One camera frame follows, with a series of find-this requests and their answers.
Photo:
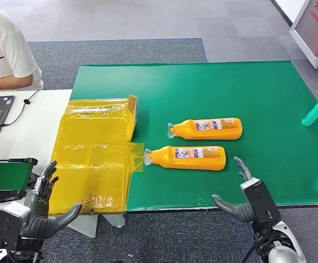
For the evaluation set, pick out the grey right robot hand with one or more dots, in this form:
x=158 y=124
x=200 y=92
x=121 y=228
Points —
x=235 y=211

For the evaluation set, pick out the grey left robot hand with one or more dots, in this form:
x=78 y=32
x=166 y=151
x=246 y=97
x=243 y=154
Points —
x=42 y=227

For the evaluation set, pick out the orange detergent bottle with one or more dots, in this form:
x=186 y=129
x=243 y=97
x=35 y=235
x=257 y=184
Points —
x=208 y=131
x=192 y=159

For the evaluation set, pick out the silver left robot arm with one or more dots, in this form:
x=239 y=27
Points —
x=2 y=256

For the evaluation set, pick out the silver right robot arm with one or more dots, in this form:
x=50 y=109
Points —
x=283 y=250

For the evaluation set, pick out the person's forearm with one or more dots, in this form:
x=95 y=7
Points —
x=8 y=82

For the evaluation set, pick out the yellow film wrapped box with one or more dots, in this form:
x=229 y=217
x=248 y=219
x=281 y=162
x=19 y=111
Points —
x=93 y=159

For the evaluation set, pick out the green table mat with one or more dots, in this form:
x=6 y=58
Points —
x=230 y=90

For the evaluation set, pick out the person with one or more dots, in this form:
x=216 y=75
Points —
x=2 y=47

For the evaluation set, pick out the white framed red sign board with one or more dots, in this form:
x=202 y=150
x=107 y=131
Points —
x=312 y=29

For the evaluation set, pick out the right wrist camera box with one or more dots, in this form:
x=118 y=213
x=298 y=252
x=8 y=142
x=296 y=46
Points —
x=260 y=203

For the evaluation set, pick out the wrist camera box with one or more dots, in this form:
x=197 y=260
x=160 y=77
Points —
x=9 y=225
x=260 y=203

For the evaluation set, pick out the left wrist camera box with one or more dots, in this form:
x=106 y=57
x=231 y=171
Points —
x=9 y=225

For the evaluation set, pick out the white table leg bracket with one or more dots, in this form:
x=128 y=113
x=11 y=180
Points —
x=85 y=225

